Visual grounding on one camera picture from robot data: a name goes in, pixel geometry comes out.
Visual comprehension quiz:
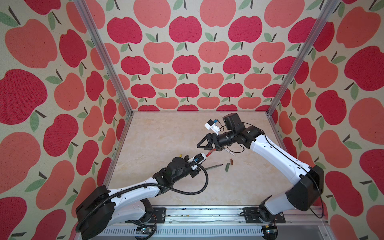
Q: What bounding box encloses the green pen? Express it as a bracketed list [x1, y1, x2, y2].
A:
[205, 164, 223, 170]

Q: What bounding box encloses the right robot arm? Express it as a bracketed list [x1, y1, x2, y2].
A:
[197, 113, 324, 223]

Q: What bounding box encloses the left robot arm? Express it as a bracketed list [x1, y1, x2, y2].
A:
[76, 153, 209, 240]

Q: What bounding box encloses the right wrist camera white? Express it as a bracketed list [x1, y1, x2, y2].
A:
[205, 119, 221, 135]

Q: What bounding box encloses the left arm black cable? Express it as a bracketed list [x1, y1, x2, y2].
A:
[74, 161, 209, 233]

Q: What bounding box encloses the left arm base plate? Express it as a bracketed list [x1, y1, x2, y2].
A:
[125, 197, 166, 224]

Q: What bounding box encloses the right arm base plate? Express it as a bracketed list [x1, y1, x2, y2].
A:
[239, 207, 286, 224]

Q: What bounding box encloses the aluminium front rail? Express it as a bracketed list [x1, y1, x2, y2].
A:
[90, 206, 336, 240]

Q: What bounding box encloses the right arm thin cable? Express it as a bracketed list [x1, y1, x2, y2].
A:
[223, 122, 326, 220]

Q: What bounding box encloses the right aluminium frame post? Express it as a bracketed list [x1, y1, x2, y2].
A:
[267, 0, 341, 117]

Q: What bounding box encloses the aluminium frame post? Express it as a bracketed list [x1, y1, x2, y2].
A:
[267, 0, 341, 117]
[74, 0, 134, 118]

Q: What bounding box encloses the left aluminium frame post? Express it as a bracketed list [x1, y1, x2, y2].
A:
[74, 0, 134, 118]

